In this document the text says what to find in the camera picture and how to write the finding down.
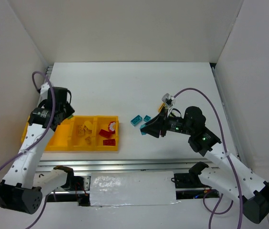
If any blue two-by-two lego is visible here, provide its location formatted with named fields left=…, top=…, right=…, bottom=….
left=144, top=115, right=151, bottom=122

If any yellow lego brick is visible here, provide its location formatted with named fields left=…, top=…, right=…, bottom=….
left=77, top=125, right=85, bottom=137

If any yellow rounded lego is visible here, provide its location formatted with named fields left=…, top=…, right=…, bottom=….
left=83, top=120, right=93, bottom=134

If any red arched lego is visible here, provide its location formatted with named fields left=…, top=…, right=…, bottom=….
left=108, top=121, right=116, bottom=133

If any red rectangular lego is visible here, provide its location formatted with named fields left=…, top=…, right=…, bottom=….
left=99, top=129, right=112, bottom=139

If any red yellow lego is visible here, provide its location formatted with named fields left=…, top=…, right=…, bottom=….
left=103, top=139, right=116, bottom=146

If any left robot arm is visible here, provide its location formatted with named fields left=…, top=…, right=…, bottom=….
left=0, top=87, right=81, bottom=214

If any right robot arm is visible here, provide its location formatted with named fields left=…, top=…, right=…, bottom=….
left=140, top=106, right=269, bottom=224

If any blue long lego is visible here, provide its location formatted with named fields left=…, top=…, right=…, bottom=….
left=130, top=115, right=143, bottom=126

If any yellow three-compartment bin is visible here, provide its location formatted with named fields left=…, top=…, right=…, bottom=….
left=21, top=115, right=120, bottom=152

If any small orange lego in bin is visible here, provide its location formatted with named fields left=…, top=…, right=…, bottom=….
left=85, top=136, right=92, bottom=145

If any white taped sheet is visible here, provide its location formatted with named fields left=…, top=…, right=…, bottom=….
left=90, top=171, right=177, bottom=207

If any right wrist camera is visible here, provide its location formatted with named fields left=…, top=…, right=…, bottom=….
left=162, top=93, right=175, bottom=117

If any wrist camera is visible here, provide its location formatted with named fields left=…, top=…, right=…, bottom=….
left=40, top=83, right=50, bottom=101
left=162, top=93, right=175, bottom=117

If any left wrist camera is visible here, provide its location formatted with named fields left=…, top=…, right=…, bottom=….
left=40, top=83, right=50, bottom=101

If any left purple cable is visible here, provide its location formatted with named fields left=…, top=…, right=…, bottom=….
left=0, top=71, right=56, bottom=229

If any aluminium rail frame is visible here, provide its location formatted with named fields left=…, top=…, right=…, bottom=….
left=34, top=62, right=248, bottom=206

